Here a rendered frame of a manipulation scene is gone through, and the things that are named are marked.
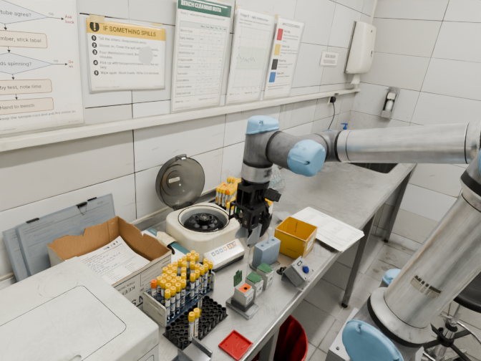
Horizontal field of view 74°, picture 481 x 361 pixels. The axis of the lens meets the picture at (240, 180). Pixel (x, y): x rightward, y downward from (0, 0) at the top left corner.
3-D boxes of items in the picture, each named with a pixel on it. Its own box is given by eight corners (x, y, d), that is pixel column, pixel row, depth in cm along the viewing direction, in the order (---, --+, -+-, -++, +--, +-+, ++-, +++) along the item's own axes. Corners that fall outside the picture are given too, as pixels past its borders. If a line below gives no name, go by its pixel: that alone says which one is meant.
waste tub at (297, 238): (301, 263, 122) (306, 241, 118) (270, 249, 128) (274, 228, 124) (313, 247, 133) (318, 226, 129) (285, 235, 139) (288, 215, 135)
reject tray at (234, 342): (237, 362, 82) (237, 359, 82) (217, 347, 86) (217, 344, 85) (253, 344, 87) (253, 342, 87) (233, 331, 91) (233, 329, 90)
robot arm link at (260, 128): (268, 124, 68) (239, 115, 73) (261, 172, 72) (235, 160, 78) (289, 120, 73) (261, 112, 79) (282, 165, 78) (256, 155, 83)
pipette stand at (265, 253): (262, 276, 113) (265, 252, 109) (248, 266, 118) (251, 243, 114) (280, 264, 120) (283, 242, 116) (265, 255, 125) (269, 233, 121)
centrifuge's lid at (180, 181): (159, 160, 116) (147, 156, 122) (163, 222, 124) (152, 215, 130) (205, 151, 131) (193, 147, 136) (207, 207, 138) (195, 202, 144)
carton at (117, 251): (102, 335, 85) (98, 291, 79) (51, 283, 100) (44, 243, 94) (173, 287, 104) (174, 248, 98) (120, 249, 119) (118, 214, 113)
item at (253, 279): (254, 300, 102) (257, 284, 100) (243, 293, 105) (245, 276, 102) (261, 294, 105) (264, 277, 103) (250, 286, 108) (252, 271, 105)
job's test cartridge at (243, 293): (244, 311, 96) (246, 295, 93) (232, 303, 98) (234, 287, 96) (252, 304, 99) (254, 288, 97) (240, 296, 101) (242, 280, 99)
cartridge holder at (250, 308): (248, 319, 95) (250, 311, 93) (225, 304, 100) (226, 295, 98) (258, 309, 99) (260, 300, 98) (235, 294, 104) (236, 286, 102)
